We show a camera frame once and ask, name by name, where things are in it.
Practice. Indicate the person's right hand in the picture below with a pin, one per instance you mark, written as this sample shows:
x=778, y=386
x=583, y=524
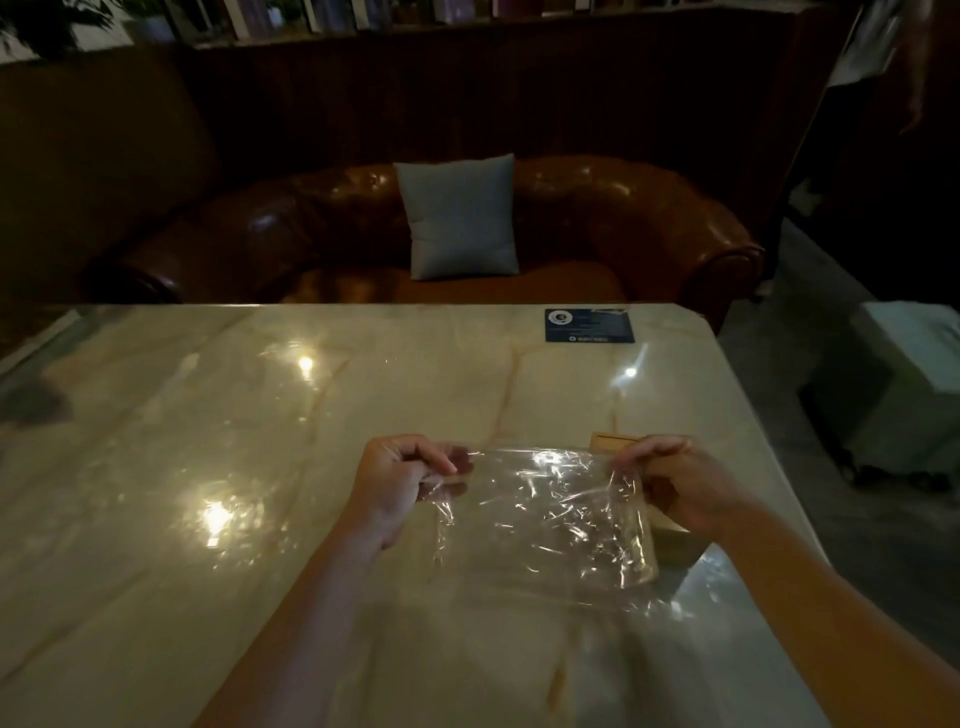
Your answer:
x=686, y=487

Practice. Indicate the person's right fingers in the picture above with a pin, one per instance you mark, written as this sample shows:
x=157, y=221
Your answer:
x=637, y=461

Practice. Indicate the person's left thumb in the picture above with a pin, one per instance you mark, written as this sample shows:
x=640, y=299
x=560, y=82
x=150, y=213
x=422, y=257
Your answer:
x=433, y=454

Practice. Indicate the white cabinet on wheels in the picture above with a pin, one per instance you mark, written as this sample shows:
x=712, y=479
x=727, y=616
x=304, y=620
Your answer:
x=889, y=382

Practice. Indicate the clear plastic bag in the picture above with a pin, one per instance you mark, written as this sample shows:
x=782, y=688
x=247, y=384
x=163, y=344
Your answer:
x=547, y=517

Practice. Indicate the green potted plant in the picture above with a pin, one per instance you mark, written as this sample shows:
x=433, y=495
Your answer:
x=52, y=26

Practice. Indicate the person's left hand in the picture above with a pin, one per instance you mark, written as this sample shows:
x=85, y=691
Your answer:
x=386, y=484

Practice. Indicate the person's left forearm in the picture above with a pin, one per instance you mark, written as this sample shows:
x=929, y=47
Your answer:
x=289, y=637

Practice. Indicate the person's right forearm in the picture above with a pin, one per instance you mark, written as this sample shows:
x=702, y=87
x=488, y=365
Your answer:
x=840, y=622

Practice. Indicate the grey cushion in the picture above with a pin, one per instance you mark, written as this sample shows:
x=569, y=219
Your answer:
x=459, y=217

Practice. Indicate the wooden box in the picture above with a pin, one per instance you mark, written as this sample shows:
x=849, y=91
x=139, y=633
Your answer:
x=664, y=517

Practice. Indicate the brown leather sofa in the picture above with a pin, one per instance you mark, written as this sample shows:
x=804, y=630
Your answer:
x=600, y=232

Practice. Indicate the dark blue card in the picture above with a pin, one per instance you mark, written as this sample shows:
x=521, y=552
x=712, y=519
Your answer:
x=590, y=325

